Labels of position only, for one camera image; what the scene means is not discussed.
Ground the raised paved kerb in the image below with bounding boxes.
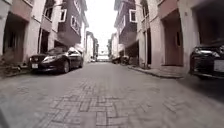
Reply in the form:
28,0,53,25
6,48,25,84
127,64,188,80

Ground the row of terraced buildings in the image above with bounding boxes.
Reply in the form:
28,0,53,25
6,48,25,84
107,0,224,73
0,0,100,68

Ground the vehicle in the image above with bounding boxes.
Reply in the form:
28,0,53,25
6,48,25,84
111,55,130,65

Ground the grey brick paved road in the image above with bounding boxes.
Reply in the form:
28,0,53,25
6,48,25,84
0,61,224,128

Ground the black car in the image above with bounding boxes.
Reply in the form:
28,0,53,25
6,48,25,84
189,39,224,80
28,47,84,75

